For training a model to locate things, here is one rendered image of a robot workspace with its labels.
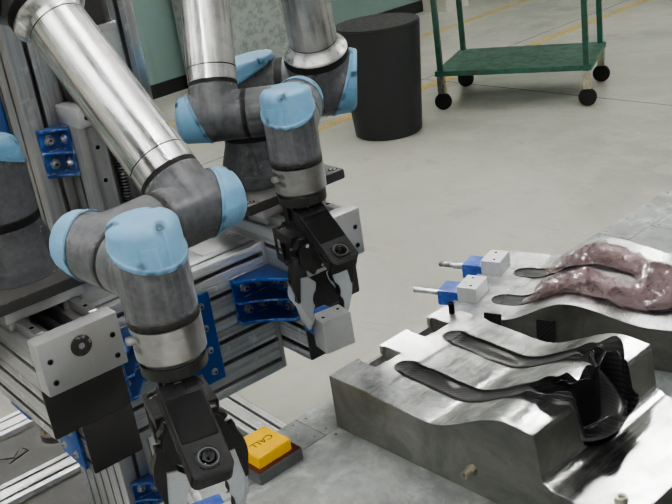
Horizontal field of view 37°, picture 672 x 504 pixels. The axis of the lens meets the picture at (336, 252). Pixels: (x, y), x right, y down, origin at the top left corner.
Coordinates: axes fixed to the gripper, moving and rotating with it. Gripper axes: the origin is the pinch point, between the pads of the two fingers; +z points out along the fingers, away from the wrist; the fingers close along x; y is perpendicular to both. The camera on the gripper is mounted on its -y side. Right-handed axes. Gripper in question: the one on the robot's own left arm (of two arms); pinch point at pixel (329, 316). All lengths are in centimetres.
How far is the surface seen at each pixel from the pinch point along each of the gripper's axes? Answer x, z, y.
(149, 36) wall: -172, 57, 570
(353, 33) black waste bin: -204, 38, 335
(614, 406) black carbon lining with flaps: -20.9, 7.4, -37.7
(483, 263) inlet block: -37.0, 7.7, 10.3
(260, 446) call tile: 17.8, 11.1, -7.7
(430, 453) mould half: 0.3, 11.6, -24.7
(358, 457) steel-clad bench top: 6.2, 14.8, -14.7
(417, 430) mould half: 0.7, 8.7, -22.8
